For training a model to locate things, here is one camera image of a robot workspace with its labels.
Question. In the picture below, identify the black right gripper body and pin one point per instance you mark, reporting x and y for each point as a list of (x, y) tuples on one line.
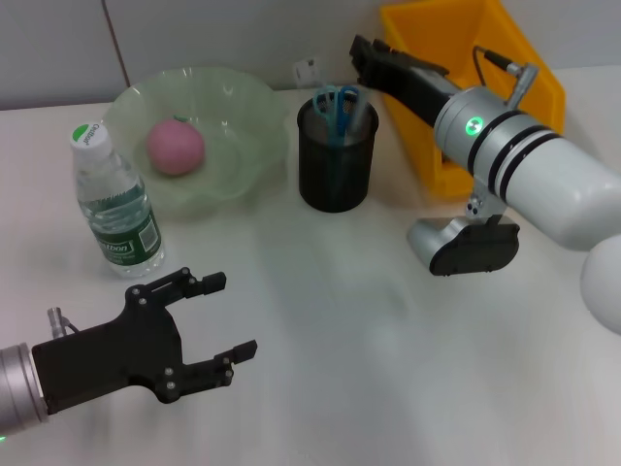
[(412, 82)]

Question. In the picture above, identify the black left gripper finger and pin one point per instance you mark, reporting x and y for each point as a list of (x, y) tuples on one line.
[(245, 350), (213, 282)]

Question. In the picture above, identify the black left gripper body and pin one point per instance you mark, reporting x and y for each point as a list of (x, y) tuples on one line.
[(111, 354)]

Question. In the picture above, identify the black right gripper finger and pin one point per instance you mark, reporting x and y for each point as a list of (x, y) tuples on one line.
[(364, 75), (361, 48)]

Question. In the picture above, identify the grey white pen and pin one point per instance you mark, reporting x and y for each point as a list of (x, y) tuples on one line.
[(358, 116)]

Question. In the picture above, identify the blue plastic scissors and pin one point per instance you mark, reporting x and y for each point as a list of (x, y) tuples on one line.
[(339, 111)]

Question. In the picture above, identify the clear plastic ruler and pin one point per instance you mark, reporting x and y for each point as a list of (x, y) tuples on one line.
[(306, 72)]

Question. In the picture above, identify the clear green-label water bottle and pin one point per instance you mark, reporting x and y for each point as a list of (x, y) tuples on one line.
[(121, 228)]

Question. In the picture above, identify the pink toy peach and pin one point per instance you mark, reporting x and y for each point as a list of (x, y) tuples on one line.
[(174, 148)]

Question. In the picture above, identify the black mesh pen cup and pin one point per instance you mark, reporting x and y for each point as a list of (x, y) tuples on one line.
[(335, 175)]

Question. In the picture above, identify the green glass fruit bowl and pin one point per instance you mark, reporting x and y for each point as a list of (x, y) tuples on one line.
[(233, 136)]

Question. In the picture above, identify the yellow plastic bin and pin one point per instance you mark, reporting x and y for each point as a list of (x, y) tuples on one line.
[(485, 29)]

